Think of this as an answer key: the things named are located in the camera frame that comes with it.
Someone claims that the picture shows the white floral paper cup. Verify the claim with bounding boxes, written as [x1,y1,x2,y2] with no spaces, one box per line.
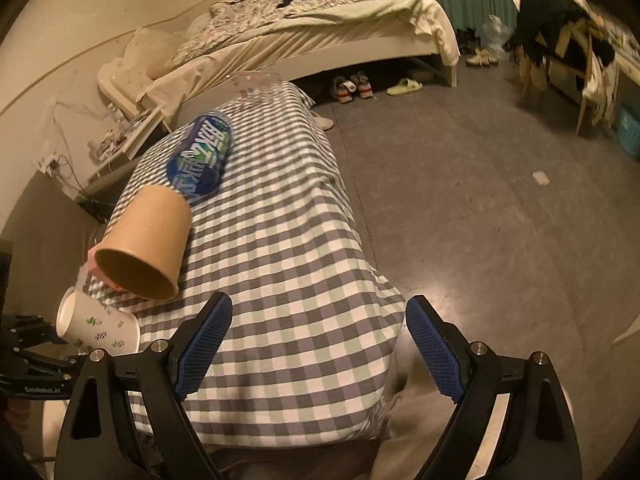
[55,287,140,356]

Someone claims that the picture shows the pink faceted cup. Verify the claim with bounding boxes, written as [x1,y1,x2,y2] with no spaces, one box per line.
[87,243,122,292]

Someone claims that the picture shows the brown kraft paper cup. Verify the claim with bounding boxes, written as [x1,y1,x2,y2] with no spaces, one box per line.
[96,185,192,300]

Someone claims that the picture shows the clear glass cup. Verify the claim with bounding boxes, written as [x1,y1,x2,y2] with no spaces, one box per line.
[230,70,282,99]

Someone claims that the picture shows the person's left hand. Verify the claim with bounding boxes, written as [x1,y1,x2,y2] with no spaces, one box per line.
[2,398,32,436]

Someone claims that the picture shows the dark grey sofa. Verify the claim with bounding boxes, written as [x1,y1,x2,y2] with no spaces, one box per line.
[1,162,137,321]

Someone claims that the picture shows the grey white checkered tablecloth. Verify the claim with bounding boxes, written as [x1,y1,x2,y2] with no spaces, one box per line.
[79,80,407,449]

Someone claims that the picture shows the white bedside table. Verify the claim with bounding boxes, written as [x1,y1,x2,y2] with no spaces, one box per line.
[88,107,169,183]

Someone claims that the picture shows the blue printed can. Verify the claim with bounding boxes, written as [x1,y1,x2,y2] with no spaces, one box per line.
[166,110,234,197]

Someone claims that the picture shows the white paper scrap on floor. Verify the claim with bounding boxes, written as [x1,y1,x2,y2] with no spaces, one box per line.
[532,170,550,186]

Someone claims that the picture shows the cream tufted headboard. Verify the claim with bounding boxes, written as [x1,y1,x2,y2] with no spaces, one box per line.
[96,27,186,119]

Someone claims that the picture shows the turquoise plastic basket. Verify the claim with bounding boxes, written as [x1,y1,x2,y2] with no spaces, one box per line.
[617,106,640,160]

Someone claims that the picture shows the green slipper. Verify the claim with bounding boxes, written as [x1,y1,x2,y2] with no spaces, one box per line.
[385,78,423,96]

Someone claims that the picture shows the white shoes by curtain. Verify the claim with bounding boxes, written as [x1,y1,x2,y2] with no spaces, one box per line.
[465,49,499,67]

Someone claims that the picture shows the patterned rumpled duvet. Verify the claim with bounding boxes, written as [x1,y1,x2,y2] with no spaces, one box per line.
[167,0,419,68]

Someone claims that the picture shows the wooden chair with clothes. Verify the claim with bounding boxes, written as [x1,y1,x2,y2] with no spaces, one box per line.
[508,0,618,136]

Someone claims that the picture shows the left sneaker under bed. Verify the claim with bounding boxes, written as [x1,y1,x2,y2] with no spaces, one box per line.
[331,76,357,104]

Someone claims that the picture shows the sneaker under bed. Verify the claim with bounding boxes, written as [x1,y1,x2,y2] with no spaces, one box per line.
[350,72,374,99]
[331,76,357,104]

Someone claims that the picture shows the right sneaker under bed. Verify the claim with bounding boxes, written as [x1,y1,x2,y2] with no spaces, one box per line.
[350,72,374,99]

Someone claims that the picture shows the large clear water jug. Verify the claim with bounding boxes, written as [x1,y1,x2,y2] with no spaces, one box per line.
[482,14,512,61]

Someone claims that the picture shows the white wall power strip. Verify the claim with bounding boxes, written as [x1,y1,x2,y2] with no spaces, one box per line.
[36,152,62,178]

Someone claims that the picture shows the black charging cable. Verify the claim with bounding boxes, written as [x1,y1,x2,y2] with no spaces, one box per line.
[52,154,116,221]

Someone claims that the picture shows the bed with cream frame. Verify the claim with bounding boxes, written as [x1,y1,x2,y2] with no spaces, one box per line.
[96,0,461,126]

